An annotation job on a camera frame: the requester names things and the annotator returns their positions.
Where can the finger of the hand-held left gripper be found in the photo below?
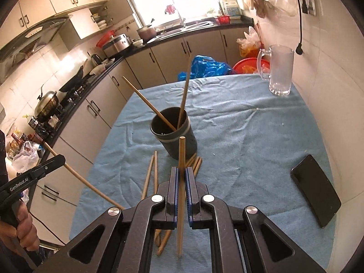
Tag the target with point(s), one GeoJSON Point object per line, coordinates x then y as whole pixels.
{"type": "Point", "coordinates": [51, 163]}

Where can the red plastic basin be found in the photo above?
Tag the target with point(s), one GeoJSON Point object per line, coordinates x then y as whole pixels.
{"type": "Point", "coordinates": [247, 62]}

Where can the wooden chopstick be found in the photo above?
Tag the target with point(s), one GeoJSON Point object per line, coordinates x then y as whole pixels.
{"type": "Point", "coordinates": [148, 102]}
{"type": "Point", "coordinates": [155, 173]}
{"type": "Point", "coordinates": [182, 153]}
{"type": "Point", "coordinates": [148, 176]}
{"type": "Point", "coordinates": [185, 91]}
{"type": "Point", "coordinates": [191, 161]}
{"type": "Point", "coordinates": [163, 243]}
{"type": "Point", "coordinates": [198, 166]}
{"type": "Point", "coordinates": [85, 180]}

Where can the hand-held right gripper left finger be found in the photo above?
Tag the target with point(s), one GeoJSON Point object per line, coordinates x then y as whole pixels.
{"type": "Point", "coordinates": [175, 193]}

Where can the small red basket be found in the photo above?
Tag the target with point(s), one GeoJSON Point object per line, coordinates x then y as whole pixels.
{"type": "Point", "coordinates": [222, 20]}

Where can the person's left hand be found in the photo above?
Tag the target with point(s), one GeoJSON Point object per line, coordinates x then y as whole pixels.
{"type": "Point", "coordinates": [28, 230]}

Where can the steel pot with lid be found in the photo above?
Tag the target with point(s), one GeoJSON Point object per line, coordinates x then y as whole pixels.
{"type": "Point", "coordinates": [45, 102]}

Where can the clear glass mug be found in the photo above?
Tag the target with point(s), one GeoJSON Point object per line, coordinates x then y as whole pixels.
{"type": "Point", "coordinates": [281, 68]}

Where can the gas stove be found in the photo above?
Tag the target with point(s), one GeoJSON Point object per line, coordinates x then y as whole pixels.
{"type": "Point", "coordinates": [68, 96]}

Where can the white plastic bag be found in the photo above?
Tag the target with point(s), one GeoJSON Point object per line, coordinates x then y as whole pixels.
{"type": "Point", "coordinates": [25, 156]}

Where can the pink cloth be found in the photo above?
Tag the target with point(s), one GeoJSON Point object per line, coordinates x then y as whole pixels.
{"type": "Point", "coordinates": [169, 9]}

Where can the wall socket with plug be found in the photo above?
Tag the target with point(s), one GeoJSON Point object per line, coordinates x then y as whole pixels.
{"type": "Point", "coordinates": [310, 0]}

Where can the blue plastic bag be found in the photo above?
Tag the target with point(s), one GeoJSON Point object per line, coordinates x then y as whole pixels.
{"type": "Point", "coordinates": [207, 66]}

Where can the dark grey utensil cup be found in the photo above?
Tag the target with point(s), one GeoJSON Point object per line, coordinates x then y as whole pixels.
{"type": "Point", "coordinates": [184, 145]}

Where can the group of condiment bottles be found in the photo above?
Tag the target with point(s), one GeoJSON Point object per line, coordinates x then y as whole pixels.
{"type": "Point", "coordinates": [20, 139]}

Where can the brown cooking pot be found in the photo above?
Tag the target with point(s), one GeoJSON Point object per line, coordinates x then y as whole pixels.
{"type": "Point", "coordinates": [146, 33]}

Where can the black wok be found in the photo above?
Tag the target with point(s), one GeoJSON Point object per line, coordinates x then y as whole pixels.
{"type": "Point", "coordinates": [72, 79]}

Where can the crumpled bags in basin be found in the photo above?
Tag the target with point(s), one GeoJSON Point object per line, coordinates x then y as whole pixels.
{"type": "Point", "coordinates": [247, 69]}

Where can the person's left forearm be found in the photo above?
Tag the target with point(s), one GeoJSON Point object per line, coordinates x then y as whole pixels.
{"type": "Point", "coordinates": [7, 241]}

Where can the steel kitchen sink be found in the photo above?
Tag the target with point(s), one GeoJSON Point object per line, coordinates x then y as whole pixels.
{"type": "Point", "coordinates": [184, 28]}

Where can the plastic bag with orange contents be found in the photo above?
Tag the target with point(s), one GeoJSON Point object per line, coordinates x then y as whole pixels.
{"type": "Point", "coordinates": [250, 42]}

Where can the silver rice cooker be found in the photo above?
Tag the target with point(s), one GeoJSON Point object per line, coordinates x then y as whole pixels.
{"type": "Point", "coordinates": [116, 45]}

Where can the dark electric kettle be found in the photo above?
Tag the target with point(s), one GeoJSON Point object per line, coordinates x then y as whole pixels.
{"type": "Point", "coordinates": [96, 59]}

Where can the person's dark clothing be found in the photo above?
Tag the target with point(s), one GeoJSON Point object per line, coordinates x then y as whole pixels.
{"type": "Point", "coordinates": [2, 153]}

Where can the black kitchen countertop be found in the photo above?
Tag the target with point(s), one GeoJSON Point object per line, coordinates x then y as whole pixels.
{"type": "Point", "coordinates": [122, 55]}

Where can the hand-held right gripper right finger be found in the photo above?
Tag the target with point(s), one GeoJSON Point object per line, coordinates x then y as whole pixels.
{"type": "Point", "coordinates": [188, 196]}

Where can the sink faucet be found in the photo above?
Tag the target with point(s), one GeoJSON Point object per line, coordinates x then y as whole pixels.
{"type": "Point", "coordinates": [180, 17]}

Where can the open dish shelf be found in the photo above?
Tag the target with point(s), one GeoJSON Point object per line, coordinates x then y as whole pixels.
{"type": "Point", "coordinates": [101, 18]}

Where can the small bowl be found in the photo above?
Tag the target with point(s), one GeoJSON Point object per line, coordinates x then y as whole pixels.
{"type": "Point", "coordinates": [138, 42]}

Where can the black smartphone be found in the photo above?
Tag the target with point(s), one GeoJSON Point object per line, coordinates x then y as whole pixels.
{"type": "Point", "coordinates": [315, 190]}

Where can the blue towel table cover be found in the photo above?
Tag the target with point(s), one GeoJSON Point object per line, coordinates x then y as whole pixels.
{"type": "Point", "coordinates": [241, 136]}

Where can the range hood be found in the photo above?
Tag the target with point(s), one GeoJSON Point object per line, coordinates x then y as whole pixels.
{"type": "Point", "coordinates": [34, 34]}

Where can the detergent bottle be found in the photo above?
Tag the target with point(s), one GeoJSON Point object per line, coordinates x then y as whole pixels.
{"type": "Point", "coordinates": [233, 10]}

